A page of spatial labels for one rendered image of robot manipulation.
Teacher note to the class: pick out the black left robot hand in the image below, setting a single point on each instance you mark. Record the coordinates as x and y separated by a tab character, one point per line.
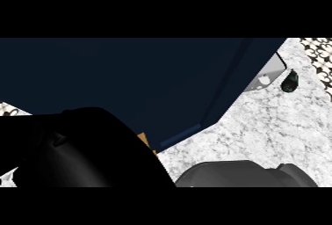
86	152

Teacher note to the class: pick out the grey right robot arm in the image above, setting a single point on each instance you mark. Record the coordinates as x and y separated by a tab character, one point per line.
242	175

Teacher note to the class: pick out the brown wooden cabinet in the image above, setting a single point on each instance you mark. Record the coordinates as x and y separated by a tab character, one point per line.
145	142

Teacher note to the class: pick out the large dark navy cabinet door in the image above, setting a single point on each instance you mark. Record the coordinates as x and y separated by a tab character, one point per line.
108	76

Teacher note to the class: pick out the dark green wine bottle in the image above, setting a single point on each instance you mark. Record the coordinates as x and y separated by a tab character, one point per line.
289	82

